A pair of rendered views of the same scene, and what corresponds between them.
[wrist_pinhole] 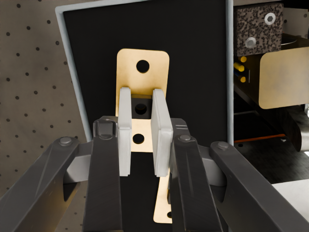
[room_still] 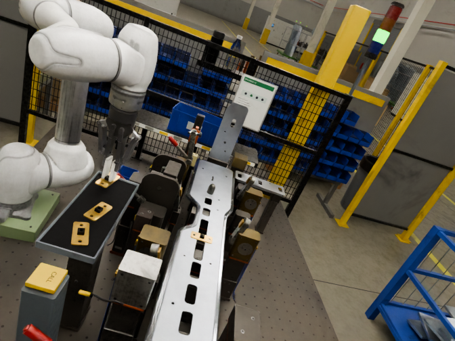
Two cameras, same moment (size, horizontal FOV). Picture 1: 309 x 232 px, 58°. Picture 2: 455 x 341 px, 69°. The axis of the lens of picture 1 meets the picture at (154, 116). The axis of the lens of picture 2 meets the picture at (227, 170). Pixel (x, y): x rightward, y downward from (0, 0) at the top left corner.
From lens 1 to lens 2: 1.05 m
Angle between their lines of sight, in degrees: 88
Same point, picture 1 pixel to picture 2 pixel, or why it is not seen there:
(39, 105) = not seen: outside the picture
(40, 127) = not seen: outside the picture
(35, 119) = not seen: outside the picture
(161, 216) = (87, 214)
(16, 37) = (9, 264)
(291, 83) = (153, 235)
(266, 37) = (147, 214)
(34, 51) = (11, 275)
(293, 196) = (142, 260)
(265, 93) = (143, 233)
